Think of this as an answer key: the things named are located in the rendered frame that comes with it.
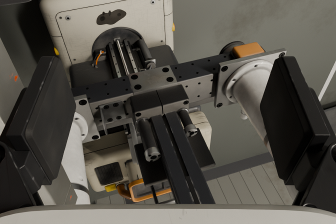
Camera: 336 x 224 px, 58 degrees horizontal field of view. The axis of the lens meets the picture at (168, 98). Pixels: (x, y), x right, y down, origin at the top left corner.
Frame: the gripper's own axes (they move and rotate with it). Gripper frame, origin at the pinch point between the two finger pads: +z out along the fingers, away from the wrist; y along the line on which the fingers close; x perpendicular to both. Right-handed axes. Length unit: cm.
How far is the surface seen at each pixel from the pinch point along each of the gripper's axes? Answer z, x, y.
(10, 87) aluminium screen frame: 8.0, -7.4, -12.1
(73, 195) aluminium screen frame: 8.9, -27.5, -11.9
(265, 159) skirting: 181, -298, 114
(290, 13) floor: 182, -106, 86
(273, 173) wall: 164, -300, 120
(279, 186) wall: 149, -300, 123
